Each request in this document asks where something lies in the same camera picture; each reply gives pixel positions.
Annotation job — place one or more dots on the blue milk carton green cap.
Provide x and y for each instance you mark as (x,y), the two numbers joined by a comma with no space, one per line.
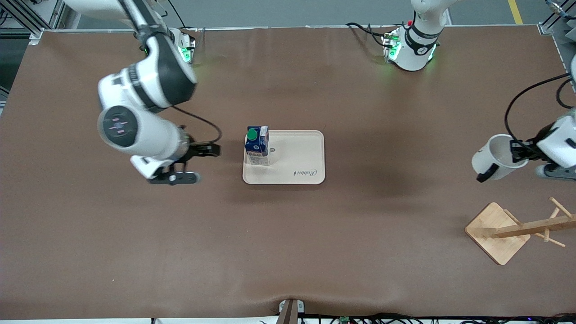
(256,146)

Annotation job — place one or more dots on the beige plastic tray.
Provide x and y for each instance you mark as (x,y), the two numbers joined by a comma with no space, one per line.
(292,162)

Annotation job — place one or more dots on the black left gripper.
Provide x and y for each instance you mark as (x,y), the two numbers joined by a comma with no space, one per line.
(529,150)

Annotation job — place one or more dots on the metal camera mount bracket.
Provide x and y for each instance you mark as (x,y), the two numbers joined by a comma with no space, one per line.
(289,311)

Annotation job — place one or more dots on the aluminium frame profile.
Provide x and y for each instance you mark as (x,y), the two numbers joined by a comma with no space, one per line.
(31,20)
(562,31)

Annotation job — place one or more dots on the wooden cup rack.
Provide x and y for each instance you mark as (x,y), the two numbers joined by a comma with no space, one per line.
(497,229)

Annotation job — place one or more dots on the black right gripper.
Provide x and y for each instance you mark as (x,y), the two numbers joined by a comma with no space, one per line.
(198,150)

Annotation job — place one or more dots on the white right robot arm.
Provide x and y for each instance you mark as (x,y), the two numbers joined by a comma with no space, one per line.
(153,81)

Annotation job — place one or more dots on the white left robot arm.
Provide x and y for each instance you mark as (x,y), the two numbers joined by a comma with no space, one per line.
(414,49)

